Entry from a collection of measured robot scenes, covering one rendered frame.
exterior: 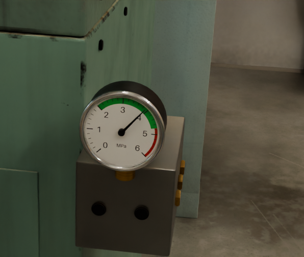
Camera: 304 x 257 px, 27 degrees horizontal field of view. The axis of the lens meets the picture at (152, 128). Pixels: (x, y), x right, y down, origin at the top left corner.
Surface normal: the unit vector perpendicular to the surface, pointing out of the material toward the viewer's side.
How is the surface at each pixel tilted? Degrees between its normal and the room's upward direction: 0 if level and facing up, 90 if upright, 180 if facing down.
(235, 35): 90
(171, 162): 0
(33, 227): 90
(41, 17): 90
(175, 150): 0
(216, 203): 0
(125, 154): 90
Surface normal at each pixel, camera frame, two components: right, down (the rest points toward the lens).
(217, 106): 0.05, -0.93
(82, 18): 0.28, 0.37
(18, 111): -0.11, 0.37
